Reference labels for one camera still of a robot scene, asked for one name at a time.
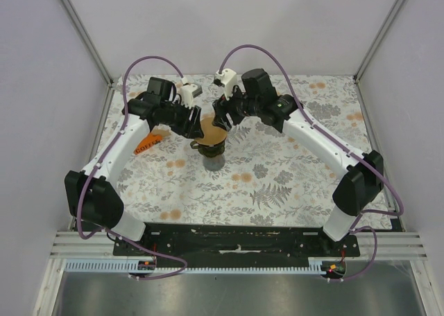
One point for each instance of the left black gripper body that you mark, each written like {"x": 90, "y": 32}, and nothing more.
{"x": 178, "y": 117}

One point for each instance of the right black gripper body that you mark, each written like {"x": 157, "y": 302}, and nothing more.
{"x": 237, "y": 107}

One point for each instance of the brown paper coffee filter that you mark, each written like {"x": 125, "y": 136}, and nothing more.
{"x": 212, "y": 135}

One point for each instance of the dark green coffee dripper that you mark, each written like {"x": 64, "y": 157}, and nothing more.
{"x": 209, "y": 149}

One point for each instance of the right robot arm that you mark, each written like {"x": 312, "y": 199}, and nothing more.
{"x": 360, "y": 174}

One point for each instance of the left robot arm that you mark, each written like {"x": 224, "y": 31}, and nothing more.
{"x": 91, "y": 193}

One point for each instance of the orange coffee filter pack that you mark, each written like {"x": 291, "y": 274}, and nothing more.
{"x": 154, "y": 137}

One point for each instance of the floral tablecloth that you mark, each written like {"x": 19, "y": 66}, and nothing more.
{"x": 268, "y": 179}

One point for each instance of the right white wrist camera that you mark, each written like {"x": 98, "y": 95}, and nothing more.
{"x": 227, "y": 80}

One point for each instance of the left aluminium frame post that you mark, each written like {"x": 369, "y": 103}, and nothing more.
{"x": 81, "y": 31}

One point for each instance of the aluminium frame post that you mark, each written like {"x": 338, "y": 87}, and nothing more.
{"x": 389, "y": 20}
{"x": 81, "y": 31}

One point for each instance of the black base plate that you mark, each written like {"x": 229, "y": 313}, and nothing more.
{"x": 243, "y": 245}

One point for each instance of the white slotted cable duct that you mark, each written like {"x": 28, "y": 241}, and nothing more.
{"x": 137, "y": 267}

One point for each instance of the right aluminium frame post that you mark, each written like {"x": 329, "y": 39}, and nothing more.
{"x": 389, "y": 20}

